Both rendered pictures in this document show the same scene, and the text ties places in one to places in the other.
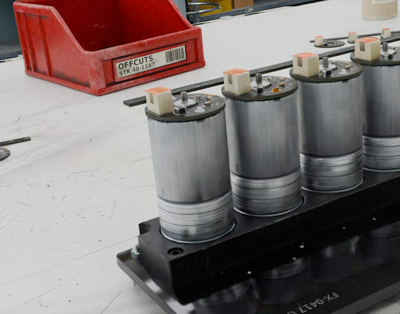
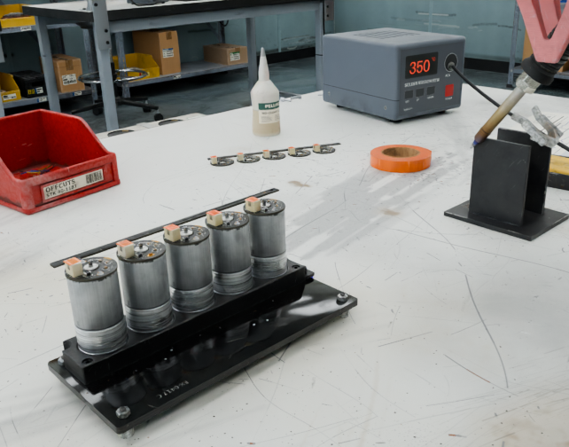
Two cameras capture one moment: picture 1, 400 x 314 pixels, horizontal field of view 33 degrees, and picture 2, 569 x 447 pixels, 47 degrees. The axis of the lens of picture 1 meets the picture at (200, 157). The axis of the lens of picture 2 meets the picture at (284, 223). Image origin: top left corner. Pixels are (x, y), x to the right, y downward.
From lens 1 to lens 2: 13 cm
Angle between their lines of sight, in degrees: 13
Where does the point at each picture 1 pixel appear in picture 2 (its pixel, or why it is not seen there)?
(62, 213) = (5, 328)
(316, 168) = (182, 297)
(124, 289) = (53, 385)
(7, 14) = not seen: outside the picture
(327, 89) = (185, 249)
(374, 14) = (261, 131)
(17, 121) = not seen: outside the picture
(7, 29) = not seen: outside the picture
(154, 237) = (73, 351)
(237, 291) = (127, 384)
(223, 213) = (118, 333)
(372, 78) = (217, 238)
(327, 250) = (187, 351)
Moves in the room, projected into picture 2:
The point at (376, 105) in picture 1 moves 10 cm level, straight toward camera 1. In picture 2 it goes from (221, 254) to (195, 356)
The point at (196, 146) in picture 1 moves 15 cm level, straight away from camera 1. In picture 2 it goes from (98, 295) to (98, 193)
